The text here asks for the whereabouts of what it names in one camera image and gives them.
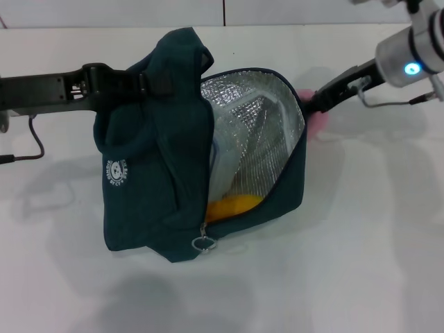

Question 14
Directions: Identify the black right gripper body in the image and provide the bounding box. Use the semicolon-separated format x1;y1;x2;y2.
314;59;382;114

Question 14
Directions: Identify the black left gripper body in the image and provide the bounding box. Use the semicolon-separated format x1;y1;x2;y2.
0;72;72;112

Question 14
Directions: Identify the pink peach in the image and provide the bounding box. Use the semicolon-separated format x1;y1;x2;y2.
296;88;330;139

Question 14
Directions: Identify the dark teal insulated lunch bag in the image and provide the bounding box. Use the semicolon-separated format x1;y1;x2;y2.
94;27;308;264

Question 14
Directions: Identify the clear food container blue seal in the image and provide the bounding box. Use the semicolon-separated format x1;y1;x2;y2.
210;92;292;205

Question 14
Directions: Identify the yellow banana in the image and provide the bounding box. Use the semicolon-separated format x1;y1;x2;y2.
206;194;264;223

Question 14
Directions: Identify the right gripper cable with plug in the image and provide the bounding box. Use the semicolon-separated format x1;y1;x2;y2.
357;74;444;107

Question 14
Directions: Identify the gripper cable with plug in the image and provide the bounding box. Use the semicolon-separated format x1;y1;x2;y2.
0;116;44;164
357;74;444;107

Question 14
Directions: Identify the left gripper cable with plug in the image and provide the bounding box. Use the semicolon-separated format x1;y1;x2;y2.
0;116;44;164

